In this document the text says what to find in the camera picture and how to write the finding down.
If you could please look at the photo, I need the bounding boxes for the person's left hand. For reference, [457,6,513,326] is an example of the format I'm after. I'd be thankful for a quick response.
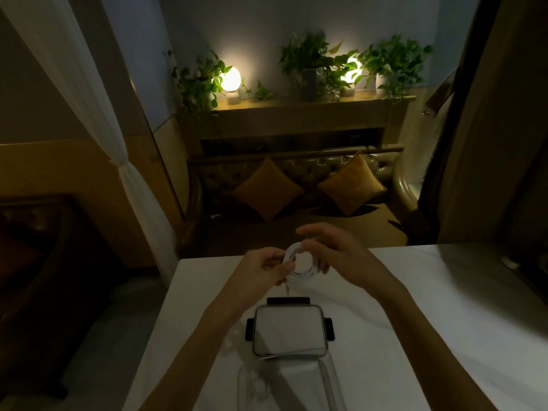
[222,247,297,316]

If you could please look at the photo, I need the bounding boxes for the person's right hand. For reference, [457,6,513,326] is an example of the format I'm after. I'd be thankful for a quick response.
[295,223,400,296]

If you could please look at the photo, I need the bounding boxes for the white cable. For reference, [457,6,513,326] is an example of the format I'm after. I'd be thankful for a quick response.
[247,366,276,404]
[280,241,331,301]

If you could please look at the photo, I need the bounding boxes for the clear lid with black clips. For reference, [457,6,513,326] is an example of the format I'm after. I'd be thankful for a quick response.
[244,296,336,361]

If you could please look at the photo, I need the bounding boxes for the clear plastic container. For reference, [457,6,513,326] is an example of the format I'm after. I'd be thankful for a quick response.
[236,352,348,411]

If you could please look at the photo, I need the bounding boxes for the person's left forearm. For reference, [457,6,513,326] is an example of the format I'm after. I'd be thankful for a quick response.
[138,300,245,411]

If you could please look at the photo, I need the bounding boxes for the person's right forearm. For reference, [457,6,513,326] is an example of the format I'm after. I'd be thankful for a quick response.
[376,277,501,411]

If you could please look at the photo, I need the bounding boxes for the orange square cushion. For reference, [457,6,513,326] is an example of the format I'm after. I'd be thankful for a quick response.
[317,152,388,218]
[231,156,306,223]

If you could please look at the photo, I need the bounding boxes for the brown tufted leather sofa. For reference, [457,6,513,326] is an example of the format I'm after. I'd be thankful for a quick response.
[175,144,432,259]

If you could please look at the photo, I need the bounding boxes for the glowing globe lamp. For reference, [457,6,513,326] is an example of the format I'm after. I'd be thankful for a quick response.
[340,56,364,98]
[220,65,243,106]

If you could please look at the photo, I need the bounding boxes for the brown heavy curtain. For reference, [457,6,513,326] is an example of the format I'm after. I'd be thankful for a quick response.
[417,0,548,263]

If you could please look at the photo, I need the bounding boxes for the trailing green potted plant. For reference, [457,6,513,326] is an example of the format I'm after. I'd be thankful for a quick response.
[164,48,275,114]

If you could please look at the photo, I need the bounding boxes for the green plant in white pot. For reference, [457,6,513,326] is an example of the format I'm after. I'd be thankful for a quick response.
[357,34,434,99]

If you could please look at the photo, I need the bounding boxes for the green plant in grey pot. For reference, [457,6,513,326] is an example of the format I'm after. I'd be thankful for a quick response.
[277,33,358,103]

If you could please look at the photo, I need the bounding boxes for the white sheer curtain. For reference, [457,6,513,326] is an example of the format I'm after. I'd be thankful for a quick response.
[0,0,180,288]

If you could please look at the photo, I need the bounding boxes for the wooden wall shelf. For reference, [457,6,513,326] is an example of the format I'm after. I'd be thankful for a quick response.
[177,94,417,157]

